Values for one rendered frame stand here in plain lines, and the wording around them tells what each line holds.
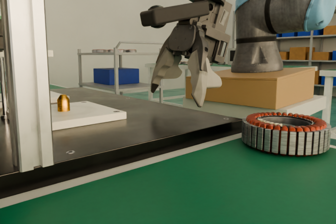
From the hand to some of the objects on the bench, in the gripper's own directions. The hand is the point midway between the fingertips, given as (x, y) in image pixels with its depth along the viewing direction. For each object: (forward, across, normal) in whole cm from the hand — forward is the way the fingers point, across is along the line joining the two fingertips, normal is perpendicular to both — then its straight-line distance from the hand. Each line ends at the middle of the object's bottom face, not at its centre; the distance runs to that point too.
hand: (169, 99), depth 52 cm
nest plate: (+7, +6, +15) cm, 18 cm away
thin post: (+10, +12, +23) cm, 28 cm away
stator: (+2, -19, -7) cm, 20 cm away
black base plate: (+11, +18, +17) cm, 27 cm away
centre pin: (+6, +6, +16) cm, 18 cm away
